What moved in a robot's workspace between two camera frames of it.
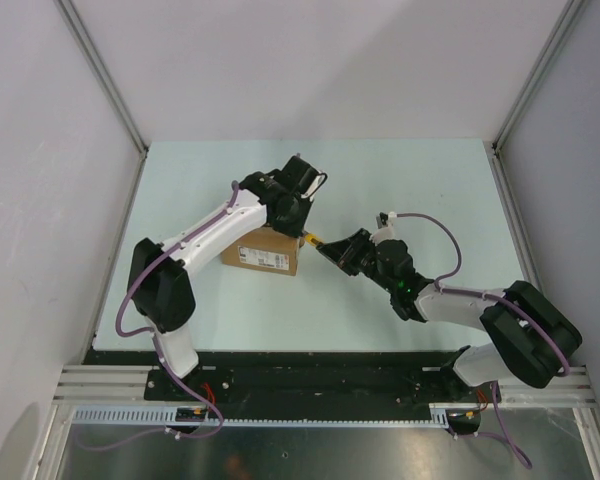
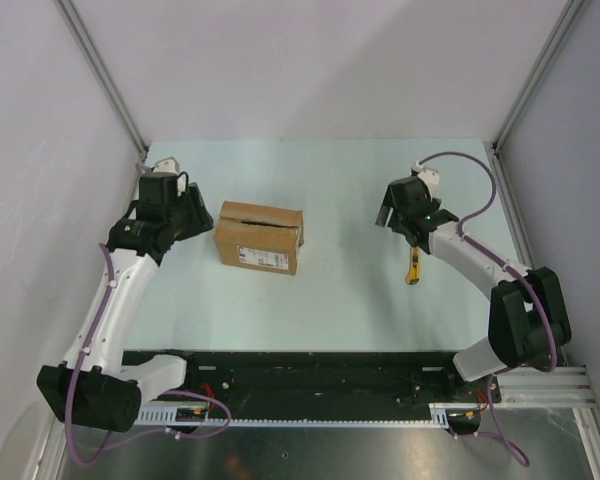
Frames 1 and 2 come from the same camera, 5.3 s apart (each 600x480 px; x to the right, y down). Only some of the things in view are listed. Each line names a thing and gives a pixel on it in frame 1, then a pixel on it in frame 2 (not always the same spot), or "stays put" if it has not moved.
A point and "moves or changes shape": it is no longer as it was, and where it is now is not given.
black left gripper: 294,229 -> 201,220
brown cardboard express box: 267,250 stays put
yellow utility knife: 313,240 moves or changes shape
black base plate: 310,378 stays put
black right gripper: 344,252 -> 386,206
